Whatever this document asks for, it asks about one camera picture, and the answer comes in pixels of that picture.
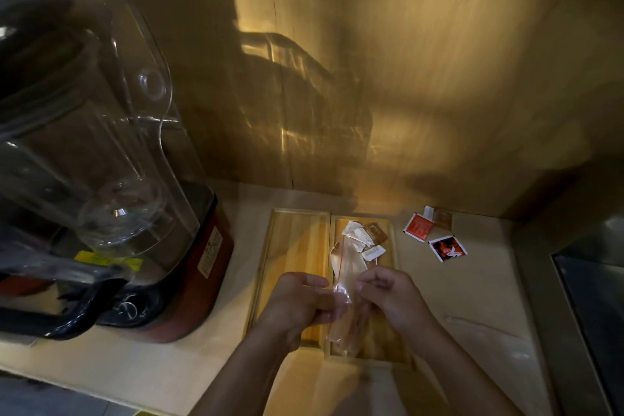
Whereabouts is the stainless steel sink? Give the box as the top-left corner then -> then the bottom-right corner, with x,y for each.
512,216 -> 624,416

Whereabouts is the clear plastic zip bag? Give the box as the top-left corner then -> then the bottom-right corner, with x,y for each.
328,238 -> 377,357

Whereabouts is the person's right forearm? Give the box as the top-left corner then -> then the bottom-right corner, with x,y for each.
404,316 -> 525,416

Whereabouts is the wooden compartment tray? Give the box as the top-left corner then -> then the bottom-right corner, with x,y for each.
243,208 -> 414,367

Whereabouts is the red black white sachet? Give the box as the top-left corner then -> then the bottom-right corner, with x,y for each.
428,235 -> 468,263

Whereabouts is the person's right hand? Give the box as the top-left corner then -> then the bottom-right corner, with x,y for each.
355,265 -> 438,344

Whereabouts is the red base blender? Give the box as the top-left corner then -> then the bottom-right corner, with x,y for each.
0,180 -> 235,345

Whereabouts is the person's left forearm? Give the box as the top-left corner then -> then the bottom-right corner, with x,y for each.
188,319 -> 292,416

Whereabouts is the person's left hand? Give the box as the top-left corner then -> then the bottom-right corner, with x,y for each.
257,272 -> 349,353

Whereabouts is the red sachet packet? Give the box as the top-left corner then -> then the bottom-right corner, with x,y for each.
403,213 -> 435,243

